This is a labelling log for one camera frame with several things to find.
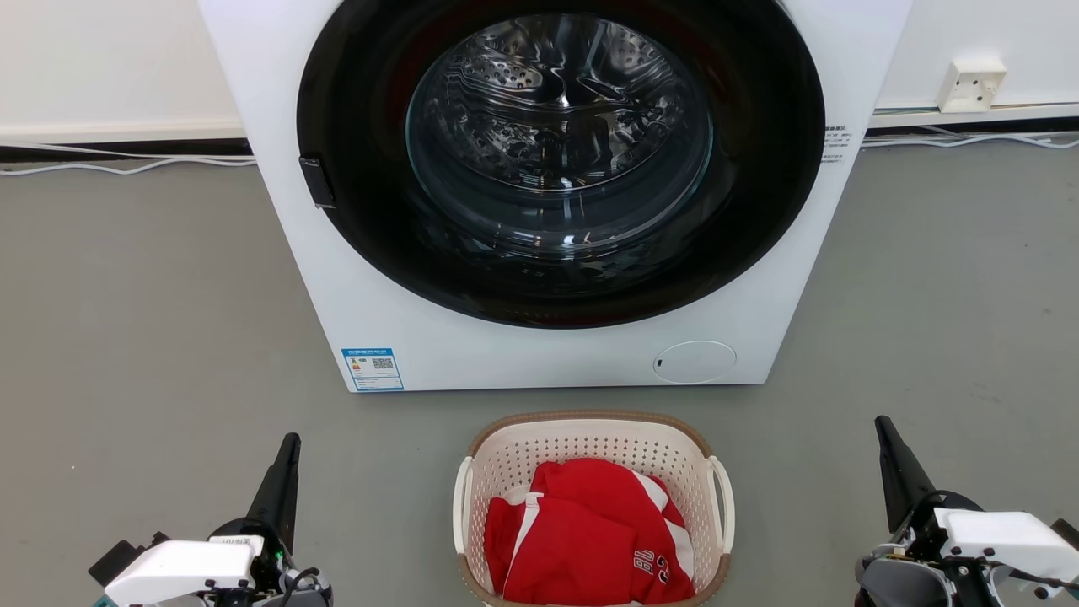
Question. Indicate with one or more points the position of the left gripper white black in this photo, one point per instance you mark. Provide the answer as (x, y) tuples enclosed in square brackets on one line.
[(185, 569)]

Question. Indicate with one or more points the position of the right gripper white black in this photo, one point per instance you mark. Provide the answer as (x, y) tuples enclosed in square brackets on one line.
[(1003, 539)]

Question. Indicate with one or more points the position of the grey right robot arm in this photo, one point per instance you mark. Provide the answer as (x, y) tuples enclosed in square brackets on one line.
[(898, 582)]

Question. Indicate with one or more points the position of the cream perforated laundry basket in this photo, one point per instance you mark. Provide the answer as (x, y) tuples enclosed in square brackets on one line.
[(590, 434)]

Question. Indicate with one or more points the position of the blue energy label sticker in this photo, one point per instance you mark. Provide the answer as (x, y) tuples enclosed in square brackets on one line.
[(373, 369)]

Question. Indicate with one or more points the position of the white front-load washing machine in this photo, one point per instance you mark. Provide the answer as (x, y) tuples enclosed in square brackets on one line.
[(421, 354)]

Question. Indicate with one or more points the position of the round white filter cover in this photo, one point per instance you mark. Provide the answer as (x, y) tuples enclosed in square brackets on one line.
[(695, 362)]

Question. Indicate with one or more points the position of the round black washer door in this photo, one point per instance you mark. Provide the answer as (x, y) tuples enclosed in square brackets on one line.
[(354, 211)]

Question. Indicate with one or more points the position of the red white sports jersey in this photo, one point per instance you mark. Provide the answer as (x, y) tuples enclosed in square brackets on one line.
[(582, 539)]

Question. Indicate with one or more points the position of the small printed text sticker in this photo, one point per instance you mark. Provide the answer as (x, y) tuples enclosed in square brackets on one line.
[(836, 145)]

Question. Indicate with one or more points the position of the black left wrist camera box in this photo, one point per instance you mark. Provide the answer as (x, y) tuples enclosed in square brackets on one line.
[(118, 558)]

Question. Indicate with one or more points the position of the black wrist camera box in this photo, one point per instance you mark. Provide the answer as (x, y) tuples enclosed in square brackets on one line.
[(1067, 533), (118, 558)]

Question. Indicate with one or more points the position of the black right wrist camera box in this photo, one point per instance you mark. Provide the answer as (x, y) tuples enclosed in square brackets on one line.
[(1067, 533)]

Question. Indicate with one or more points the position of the white wall socket box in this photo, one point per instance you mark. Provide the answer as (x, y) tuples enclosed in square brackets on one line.
[(971, 86)]

